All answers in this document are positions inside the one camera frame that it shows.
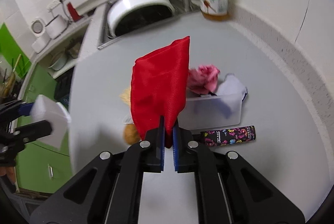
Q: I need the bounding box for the brown walnut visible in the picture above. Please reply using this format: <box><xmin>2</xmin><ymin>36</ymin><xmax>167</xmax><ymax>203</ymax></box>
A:
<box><xmin>123</xmin><ymin>123</ymin><xmax>141</xmax><ymax>146</ymax></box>

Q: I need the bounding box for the black colourful spray can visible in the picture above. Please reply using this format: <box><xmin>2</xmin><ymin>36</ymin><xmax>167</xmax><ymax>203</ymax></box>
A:
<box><xmin>199</xmin><ymin>126</ymin><xmax>256</xmax><ymax>147</ymax></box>

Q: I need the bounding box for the clear plastic food box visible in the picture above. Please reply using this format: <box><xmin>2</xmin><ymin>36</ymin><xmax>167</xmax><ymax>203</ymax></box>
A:
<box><xmin>178</xmin><ymin>94</ymin><xmax>242</xmax><ymax>130</ymax></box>

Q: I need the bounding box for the beige loofah sponge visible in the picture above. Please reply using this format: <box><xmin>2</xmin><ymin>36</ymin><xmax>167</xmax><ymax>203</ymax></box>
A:
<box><xmin>119</xmin><ymin>86</ymin><xmax>131</xmax><ymax>106</ymax></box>

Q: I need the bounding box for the lavender cloth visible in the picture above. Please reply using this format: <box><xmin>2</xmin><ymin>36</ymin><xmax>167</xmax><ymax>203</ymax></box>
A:
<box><xmin>216</xmin><ymin>73</ymin><xmax>248</xmax><ymax>118</ymax></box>

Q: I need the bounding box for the red cloth bag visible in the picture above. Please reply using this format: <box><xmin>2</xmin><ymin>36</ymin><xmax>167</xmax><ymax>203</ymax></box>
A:
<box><xmin>130</xmin><ymin>36</ymin><xmax>190</xmax><ymax>148</ymax></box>

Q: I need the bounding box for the pink cloth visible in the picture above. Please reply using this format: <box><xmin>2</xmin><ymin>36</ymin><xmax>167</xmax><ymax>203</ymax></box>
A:
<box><xmin>187</xmin><ymin>65</ymin><xmax>220</xmax><ymax>95</ymax></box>

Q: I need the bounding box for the light blue basin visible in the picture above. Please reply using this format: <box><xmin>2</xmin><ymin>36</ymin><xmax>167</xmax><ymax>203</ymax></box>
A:
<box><xmin>48</xmin><ymin>51</ymin><xmax>68</xmax><ymax>71</ymax></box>

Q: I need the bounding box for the white small cooker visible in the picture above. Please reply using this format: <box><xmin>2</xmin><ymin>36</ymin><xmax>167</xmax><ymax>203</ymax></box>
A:
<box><xmin>30</xmin><ymin>18</ymin><xmax>51</xmax><ymax>54</ymax></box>

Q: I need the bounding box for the white rice cooker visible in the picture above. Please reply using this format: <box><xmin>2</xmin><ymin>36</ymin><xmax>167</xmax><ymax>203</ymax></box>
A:
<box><xmin>45</xmin><ymin>14</ymin><xmax>68</xmax><ymax>40</ymax></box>

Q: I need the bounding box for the red canister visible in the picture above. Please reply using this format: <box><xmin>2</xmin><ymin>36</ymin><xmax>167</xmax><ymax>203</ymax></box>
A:
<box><xmin>67</xmin><ymin>2</ymin><xmax>82</xmax><ymax>22</ymax></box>

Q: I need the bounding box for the stainless steel sink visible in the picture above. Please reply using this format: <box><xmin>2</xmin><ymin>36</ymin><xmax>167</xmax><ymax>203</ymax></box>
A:
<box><xmin>97</xmin><ymin>2</ymin><xmax>200</xmax><ymax>50</ymax></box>

